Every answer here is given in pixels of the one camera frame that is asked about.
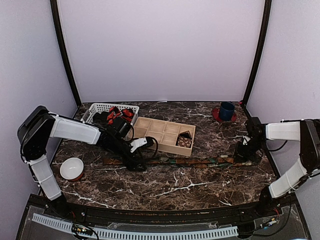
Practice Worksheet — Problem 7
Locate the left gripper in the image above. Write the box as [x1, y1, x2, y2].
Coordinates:
[109, 136, 147, 171]

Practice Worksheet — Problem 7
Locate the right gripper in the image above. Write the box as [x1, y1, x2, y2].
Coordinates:
[235, 138, 267, 163]

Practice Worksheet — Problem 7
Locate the brown green patterned tie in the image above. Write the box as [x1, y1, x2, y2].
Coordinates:
[102, 154, 260, 168]

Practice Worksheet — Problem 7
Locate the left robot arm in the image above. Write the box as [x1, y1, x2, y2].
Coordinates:
[17, 105, 154, 218]

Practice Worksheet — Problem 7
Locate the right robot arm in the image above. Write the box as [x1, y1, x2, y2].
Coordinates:
[234, 117, 320, 217]

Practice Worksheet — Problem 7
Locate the wooden compartment tray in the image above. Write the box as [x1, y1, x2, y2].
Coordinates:
[127, 116, 196, 157]

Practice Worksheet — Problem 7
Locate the red black striped tie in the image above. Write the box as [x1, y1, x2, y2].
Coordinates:
[106, 106, 135, 125]

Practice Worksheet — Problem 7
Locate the blue cup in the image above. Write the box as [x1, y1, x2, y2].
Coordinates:
[219, 101, 235, 122]

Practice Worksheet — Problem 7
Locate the red saucer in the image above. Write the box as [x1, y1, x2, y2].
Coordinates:
[212, 107, 237, 124]

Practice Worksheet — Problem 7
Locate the dark tie in basket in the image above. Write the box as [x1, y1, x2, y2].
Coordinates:
[92, 111, 109, 123]

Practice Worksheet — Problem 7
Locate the rolled brown patterned tie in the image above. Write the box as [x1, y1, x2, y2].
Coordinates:
[176, 136, 193, 148]

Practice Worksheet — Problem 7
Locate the rolled dark tie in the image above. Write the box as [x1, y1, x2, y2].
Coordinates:
[179, 130, 192, 139]

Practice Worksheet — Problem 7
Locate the white perforated basket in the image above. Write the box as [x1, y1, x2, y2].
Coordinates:
[80, 103, 140, 126]

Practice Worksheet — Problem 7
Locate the white orange bowl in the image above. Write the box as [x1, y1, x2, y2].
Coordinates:
[59, 157, 84, 182]

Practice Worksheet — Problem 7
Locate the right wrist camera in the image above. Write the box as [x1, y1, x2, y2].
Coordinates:
[244, 117, 263, 138]

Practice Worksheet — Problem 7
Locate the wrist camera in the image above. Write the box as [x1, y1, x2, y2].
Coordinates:
[108, 117, 133, 138]
[244, 117, 263, 138]

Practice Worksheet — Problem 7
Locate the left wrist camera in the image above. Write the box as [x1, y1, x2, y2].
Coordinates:
[108, 117, 133, 138]

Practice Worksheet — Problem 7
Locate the black front rail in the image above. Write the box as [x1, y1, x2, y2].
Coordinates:
[29, 193, 298, 227]

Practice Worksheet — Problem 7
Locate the grey cable duct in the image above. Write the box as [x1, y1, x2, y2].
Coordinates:
[31, 213, 239, 240]

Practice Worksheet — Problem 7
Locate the right black frame post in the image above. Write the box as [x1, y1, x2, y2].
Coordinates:
[242, 0, 272, 106]

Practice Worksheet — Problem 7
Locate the black frame post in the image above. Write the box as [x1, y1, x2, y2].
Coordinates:
[50, 0, 82, 107]
[242, 0, 272, 106]

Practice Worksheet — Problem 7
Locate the left black frame post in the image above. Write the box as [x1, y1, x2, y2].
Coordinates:
[50, 0, 82, 107]

